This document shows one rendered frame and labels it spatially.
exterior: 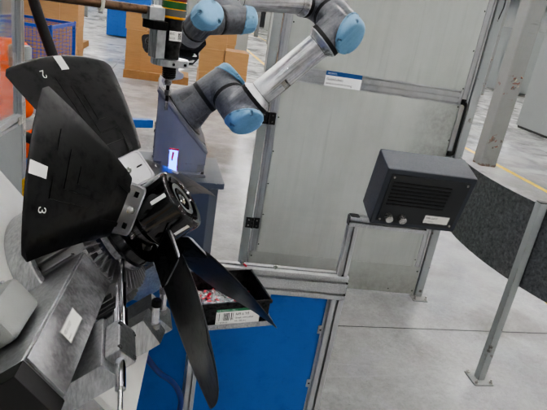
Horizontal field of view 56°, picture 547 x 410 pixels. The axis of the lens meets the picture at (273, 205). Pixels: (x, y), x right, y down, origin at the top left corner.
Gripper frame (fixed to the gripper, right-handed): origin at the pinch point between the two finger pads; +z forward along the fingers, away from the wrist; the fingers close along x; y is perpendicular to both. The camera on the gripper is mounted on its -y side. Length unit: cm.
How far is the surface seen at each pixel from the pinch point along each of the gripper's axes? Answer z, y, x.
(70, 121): -77, -40, -44
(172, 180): -57, -19, -48
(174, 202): -63, -22, -53
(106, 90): -50, -29, -29
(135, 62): 770, 225, 331
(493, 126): 286, 568, 91
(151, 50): -63, -24, -25
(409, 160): -47, 54, -41
